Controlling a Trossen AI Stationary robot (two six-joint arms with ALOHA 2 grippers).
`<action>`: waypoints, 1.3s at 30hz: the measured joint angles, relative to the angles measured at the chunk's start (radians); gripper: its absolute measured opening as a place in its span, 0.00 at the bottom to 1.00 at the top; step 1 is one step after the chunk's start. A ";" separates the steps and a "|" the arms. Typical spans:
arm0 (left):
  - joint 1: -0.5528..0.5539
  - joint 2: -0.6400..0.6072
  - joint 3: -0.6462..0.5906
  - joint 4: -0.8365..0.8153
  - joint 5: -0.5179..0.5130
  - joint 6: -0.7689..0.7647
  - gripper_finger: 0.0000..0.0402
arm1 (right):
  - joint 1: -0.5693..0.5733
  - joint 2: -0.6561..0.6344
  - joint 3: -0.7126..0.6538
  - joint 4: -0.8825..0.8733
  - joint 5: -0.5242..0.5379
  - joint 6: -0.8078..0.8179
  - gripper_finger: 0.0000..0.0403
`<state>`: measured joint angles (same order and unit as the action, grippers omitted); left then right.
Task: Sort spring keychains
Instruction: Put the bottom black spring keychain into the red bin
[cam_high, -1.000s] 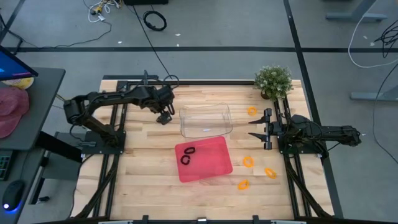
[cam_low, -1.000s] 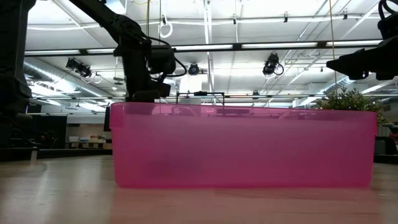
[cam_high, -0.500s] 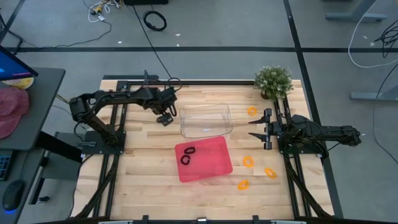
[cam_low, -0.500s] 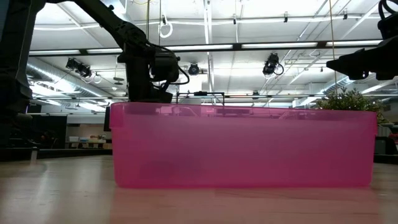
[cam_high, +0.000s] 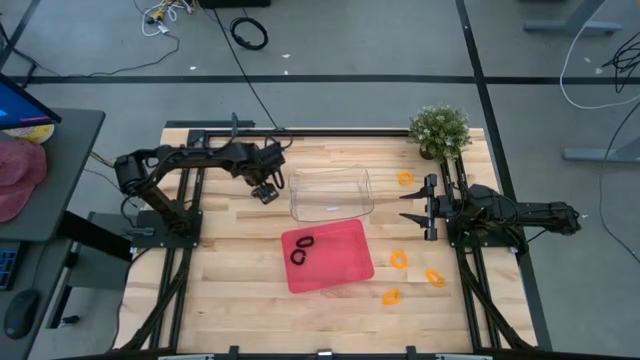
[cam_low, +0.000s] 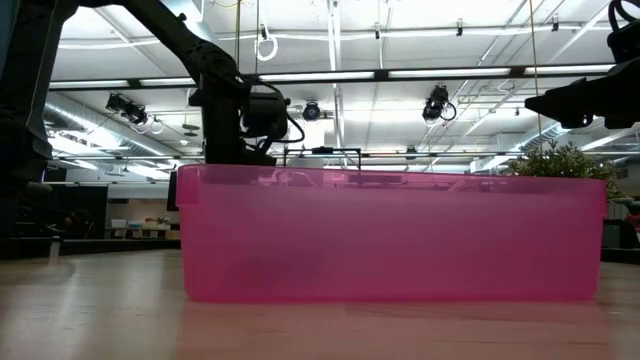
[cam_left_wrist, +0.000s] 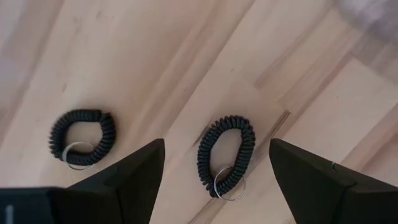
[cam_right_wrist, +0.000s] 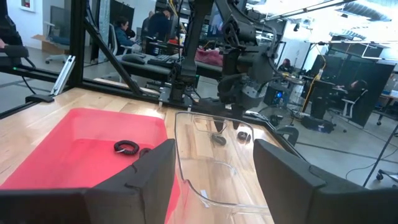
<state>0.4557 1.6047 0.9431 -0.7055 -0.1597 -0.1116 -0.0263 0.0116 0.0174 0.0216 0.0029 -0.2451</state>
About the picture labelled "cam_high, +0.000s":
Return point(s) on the grey desk foot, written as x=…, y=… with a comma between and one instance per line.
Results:
x=590, y=155
x=570, y=26

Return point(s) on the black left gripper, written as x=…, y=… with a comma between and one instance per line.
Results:
x=265, y=193

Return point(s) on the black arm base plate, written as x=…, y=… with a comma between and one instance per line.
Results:
x=150, y=237
x=457, y=240

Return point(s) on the small black item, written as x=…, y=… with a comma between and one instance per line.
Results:
x=70, y=320

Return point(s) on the clear plastic bin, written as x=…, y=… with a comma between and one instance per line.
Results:
x=330, y=195

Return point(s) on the pink cap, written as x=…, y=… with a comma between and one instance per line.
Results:
x=17, y=175

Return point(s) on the yellow round object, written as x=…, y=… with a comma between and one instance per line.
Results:
x=35, y=132

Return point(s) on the computer monitor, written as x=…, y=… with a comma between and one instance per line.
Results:
x=20, y=107

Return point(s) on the dark grey side desk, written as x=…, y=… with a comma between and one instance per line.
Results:
x=70, y=165

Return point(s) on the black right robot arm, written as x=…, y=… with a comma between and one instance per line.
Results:
x=530, y=212

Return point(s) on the black aluminium table frame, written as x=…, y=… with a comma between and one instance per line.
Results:
x=350, y=133

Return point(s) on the potted green plant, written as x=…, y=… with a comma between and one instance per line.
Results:
x=440, y=132

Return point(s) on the silver aluminium bar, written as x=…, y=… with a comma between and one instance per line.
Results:
x=185, y=357
x=465, y=357

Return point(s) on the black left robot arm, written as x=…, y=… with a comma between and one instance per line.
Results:
x=200, y=155

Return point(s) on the black keyboard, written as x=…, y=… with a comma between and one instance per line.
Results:
x=6, y=265

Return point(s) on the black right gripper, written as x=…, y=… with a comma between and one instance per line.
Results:
x=432, y=207

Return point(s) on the black computer mouse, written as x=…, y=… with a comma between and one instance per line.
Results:
x=21, y=314

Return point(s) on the black box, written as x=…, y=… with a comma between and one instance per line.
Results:
x=235, y=3

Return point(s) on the pink translucent plastic bin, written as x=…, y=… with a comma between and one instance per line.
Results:
x=340, y=260

